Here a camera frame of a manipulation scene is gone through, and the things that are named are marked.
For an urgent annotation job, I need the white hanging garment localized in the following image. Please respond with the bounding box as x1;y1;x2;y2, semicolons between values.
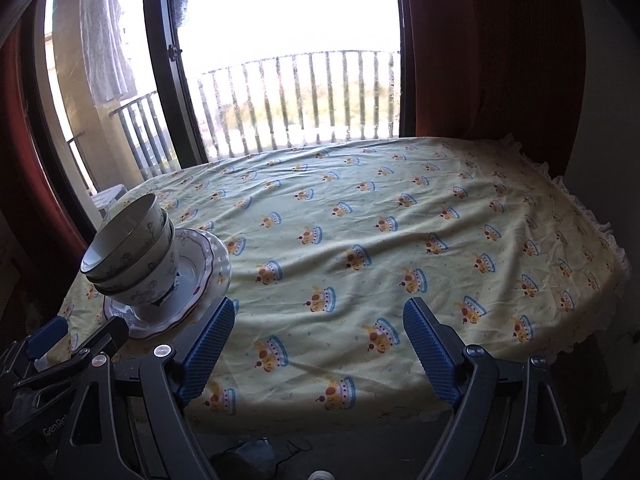
80;0;138;106

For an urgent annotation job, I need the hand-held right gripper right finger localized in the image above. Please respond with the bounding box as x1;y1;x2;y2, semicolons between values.
403;297;583;480

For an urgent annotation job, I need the white floral bowl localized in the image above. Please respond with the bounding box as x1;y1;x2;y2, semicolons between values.
94;225;181;309
80;192;168;277
86;217;174;288

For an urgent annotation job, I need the yellow flower print plate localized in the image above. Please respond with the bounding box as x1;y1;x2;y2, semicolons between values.
102;280;231;340

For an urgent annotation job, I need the white outdoor AC unit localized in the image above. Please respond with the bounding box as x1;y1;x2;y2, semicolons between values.
90;184;128;211

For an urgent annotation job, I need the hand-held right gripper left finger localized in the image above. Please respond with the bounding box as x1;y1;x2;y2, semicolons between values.
62;297;236;480

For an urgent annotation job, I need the dark rimmed small plate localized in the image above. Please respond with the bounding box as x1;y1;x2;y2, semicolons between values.
107;228;217;328

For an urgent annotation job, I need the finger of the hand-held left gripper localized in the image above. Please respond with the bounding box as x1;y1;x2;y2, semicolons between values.
0;317;69;376
12;316;128;401

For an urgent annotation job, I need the balcony railing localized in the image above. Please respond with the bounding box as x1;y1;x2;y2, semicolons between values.
197;50;402;161
65;91;178;196

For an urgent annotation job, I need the white beaded rim plate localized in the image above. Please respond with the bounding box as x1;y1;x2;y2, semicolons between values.
103;232;232;335

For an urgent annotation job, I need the yellow printed tablecloth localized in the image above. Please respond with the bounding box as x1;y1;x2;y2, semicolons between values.
57;134;628;423

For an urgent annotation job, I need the black window frame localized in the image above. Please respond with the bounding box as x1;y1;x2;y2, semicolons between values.
20;0;416;231

